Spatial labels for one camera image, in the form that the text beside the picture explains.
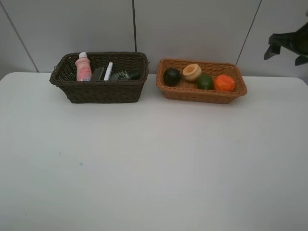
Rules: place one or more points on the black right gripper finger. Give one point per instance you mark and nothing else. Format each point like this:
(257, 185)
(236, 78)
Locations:
(302, 59)
(273, 50)

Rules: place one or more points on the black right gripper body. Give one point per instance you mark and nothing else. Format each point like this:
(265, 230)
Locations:
(297, 41)

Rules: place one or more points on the orange tangerine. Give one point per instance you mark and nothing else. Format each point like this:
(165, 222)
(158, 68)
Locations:
(224, 83)

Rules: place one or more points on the green lime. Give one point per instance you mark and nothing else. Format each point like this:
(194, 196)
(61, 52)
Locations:
(205, 82)

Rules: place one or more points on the red yellow half peach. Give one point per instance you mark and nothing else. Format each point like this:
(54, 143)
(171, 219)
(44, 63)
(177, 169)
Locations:
(192, 72)

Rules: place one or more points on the dark mangosteen green top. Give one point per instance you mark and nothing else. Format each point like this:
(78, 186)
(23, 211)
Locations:
(172, 77)

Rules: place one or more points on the dark green square bottle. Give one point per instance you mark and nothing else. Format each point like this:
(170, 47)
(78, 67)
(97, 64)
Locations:
(124, 75)

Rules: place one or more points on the white marker red caps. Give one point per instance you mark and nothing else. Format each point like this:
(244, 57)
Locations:
(108, 72)

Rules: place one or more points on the black whiteboard eraser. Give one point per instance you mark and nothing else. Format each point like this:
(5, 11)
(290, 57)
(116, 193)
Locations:
(97, 74)

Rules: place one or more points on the pink bottle white cap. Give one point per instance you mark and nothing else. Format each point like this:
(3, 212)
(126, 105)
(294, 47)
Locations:
(84, 72)

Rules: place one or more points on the orange wicker basket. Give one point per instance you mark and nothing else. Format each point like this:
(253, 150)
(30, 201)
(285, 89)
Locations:
(186, 91)

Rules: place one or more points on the dark brown wicker basket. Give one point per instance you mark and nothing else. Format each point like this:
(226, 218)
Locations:
(64, 77)

